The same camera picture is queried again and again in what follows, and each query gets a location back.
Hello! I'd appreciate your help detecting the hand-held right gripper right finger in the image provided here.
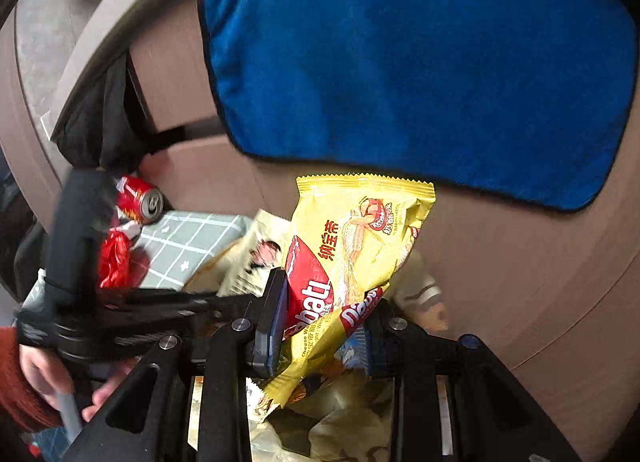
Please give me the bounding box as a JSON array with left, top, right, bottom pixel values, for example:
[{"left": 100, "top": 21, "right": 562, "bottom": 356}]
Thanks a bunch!
[{"left": 357, "top": 299, "right": 583, "bottom": 462}]

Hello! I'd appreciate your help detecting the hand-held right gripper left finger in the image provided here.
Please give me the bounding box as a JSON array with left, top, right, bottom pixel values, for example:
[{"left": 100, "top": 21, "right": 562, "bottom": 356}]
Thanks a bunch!
[{"left": 62, "top": 267, "right": 291, "bottom": 462}]

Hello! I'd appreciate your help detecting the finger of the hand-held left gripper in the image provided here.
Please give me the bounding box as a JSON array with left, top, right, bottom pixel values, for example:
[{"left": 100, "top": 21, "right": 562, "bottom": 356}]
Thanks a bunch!
[{"left": 97, "top": 288, "right": 263, "bottom": 349}]

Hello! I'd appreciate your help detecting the red soda can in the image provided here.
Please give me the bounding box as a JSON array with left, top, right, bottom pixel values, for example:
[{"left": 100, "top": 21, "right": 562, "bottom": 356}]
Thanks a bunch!
[{"left": 115, "top": 174, "right": 166, "bottom": 226}]

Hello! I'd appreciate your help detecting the yellow wafer packet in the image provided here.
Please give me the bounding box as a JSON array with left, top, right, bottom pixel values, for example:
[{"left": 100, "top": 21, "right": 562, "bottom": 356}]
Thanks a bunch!
[{"left": 261, "top": 173, "right": 437, "bottom": 410}]

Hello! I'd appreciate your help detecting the person's left forearm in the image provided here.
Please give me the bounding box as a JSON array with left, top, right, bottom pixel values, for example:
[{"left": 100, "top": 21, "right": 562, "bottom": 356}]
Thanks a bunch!
[{"left": 0, "top": 326, "right": 67, "bottom": 435}]

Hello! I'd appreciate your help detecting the person's left hand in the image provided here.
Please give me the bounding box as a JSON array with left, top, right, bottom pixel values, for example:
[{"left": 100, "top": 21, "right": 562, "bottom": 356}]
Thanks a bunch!
[{"left": 19, "top": 342, "right": 140, "bottom": 424}]

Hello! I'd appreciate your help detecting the red and blue snack packet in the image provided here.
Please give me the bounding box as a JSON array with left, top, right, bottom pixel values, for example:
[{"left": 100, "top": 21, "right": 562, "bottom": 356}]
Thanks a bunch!
[{"left": 331, "top": 286, "right": 387, "bottom": 374}]

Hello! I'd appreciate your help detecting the red foil wrapper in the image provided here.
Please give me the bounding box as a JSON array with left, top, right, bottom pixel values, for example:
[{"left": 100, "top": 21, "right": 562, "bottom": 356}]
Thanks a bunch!
[{"left": 96, "top": 219, "right": 144, "bottom": 291}]

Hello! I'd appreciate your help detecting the green grid mat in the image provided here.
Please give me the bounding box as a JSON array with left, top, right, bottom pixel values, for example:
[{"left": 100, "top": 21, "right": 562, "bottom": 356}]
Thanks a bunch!
[{"left": 131, "top": 209, "right": 252, "bottom": 293}]

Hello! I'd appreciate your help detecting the cream printed snack packet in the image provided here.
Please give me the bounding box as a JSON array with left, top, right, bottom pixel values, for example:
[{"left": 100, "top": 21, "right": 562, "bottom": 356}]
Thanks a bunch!
[{"left": 182, "top": 208, "right": 295, "bottom": 299}]

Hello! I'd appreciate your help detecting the beige striped packet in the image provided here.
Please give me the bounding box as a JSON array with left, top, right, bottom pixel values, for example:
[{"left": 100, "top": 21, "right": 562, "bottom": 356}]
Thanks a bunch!
[{"left": 392, "top": 249, "right": 452, "bottom": 339}]

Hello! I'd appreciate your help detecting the black cloth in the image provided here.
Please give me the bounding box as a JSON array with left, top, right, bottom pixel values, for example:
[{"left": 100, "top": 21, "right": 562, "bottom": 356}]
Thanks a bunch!
[{"left": 50, "top": 52, "right": 187, "bottom": 173}]

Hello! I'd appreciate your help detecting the blue cloth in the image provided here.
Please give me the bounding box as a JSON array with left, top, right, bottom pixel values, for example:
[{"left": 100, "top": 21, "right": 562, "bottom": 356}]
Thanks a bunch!
[{"left": 198, "top": 0, "right": 639, "bottom": 216}]

